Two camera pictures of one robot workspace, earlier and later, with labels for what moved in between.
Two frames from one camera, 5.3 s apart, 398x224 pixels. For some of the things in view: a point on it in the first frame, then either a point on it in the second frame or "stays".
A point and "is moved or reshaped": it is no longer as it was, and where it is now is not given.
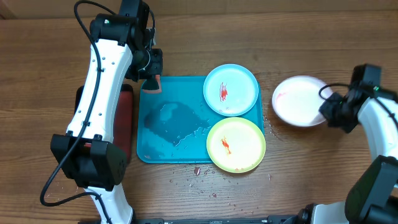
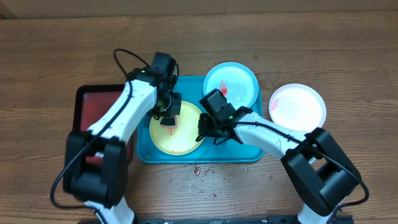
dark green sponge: (152, 85) is moved or reshaped
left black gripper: (158, 59) -> (176, 109)
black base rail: (239, 219) stays
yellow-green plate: (236, 145) -> (180, 140)
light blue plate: (231, 89) stays
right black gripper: (330, 110) -> (211, 131)
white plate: (296, 101) is moved or reshaped
